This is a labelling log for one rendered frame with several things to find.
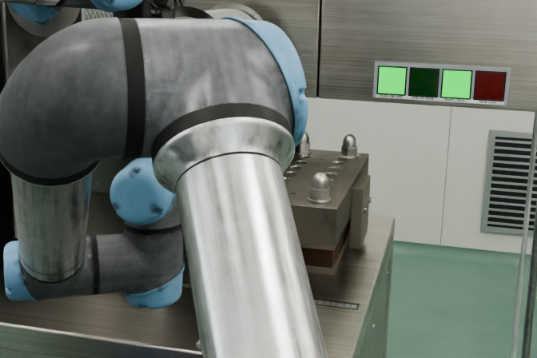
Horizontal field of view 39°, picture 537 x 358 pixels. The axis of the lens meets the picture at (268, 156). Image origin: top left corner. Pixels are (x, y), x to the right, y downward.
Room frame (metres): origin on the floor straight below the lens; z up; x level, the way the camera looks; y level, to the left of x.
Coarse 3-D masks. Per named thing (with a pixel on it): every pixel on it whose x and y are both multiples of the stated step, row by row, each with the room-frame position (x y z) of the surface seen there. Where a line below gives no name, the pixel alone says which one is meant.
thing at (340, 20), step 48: (192, 0) 1.54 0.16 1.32; (240, 0) 1.52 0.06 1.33; (288, 0) 1.49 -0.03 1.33; (336, 0) 1.47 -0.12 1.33; (384, 0) 1.45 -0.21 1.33; (432, 0) 1.43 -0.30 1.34; (480, 0) 1.41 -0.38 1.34; (528, 0) 1.39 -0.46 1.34; (336, 48) 1.47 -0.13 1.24; (384, 48) 1.45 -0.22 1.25; (432, 48) 1.43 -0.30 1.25; (480, 48) 1.41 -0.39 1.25; (528, 48) 1.39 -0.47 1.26; (336, 96) 1.47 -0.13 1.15; (528, 96) 1.38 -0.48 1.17
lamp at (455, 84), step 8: (448, 72) 1.41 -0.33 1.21; (456, 72) 1.41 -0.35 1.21; (464, 72) 1.40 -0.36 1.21; (448, 80) 1.41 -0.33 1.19; (456, 80) 1.41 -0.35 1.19; (464, 80) 1.40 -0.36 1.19; (448, 88) 1.41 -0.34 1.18; (456, 88) 1.41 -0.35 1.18; (464, 88) 1.40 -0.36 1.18; (448, 96) 1.41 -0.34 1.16; (456, 96) 1.41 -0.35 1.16; (464, 96) 1.40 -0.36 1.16
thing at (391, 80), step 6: (384, 72) 1.44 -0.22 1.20; (390, 72) 1.44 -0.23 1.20; (396, 72) 1.43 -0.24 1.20; (402, 72) 1.43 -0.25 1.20; (384, 78) 1.44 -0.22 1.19; (390, 78) 1.44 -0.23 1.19; (396, 78) 1.43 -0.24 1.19; (402, 78) 1.43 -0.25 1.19; (384, 84) 1.44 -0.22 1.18; (390, 84) 1.44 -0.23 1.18; (396, 84) 1.43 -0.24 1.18; (402, 84) 1.43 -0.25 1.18; (378, 90) 1.44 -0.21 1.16; (384, 90) 1.44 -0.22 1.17; (390, 90) 1.44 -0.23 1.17; (396, 90) 1.43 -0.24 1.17; (402, 90) 1.43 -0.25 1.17
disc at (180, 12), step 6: (180, 6) 1.20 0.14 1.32; (186, 6) 1.20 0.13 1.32; (180, 12) 1.20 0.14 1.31; (186, 12) 1.20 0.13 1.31; (192, 12) 1.19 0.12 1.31; (198, 12) 1.19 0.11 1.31; (204, 12) 1.19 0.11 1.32; (198, 18) 1.19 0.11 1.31; (204, 18) 1.19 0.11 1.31; (210, 18) 1.19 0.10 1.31
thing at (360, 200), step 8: (360, 176) 1.34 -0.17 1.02; (368, 176) 1.34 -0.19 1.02; (360, 184) 1.29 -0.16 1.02; (368, 184) 1.33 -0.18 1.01; (352, 192) 1.26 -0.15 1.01; (360, 192) 1.26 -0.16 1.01; (368, 192) 1.33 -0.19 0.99; (352, 200) 1.26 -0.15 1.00; (360, 200) 1.26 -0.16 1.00; (368, 200) 1.33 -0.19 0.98; (352, 208) 1.26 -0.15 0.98; (360, 208) 1.26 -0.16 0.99; (368, 208) 1.35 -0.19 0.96; (352, 216) 1.26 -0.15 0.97; (360, 216) 1.26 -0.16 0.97; (352, 224) 1.26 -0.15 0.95; (360, 224) 1.25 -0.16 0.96; (352, 232) 1.26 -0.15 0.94; (360, 232) 1.25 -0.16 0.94; (352, 240) 1.26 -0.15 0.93; (360, 240) 1.25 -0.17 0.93; (352, 248) 1.26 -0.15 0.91
